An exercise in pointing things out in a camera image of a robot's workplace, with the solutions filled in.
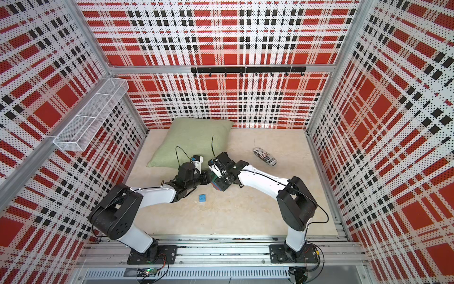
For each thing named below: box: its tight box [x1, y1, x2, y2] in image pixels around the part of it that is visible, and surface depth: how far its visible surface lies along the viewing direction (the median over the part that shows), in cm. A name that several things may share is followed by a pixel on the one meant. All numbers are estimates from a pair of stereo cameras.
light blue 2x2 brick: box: [198, 194, 207, 203], surface depth 91 cm
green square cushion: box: [147, 117, 235, 169], surface depth 98 cm
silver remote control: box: [253, 147, 278, 167], surface depth 106 cm
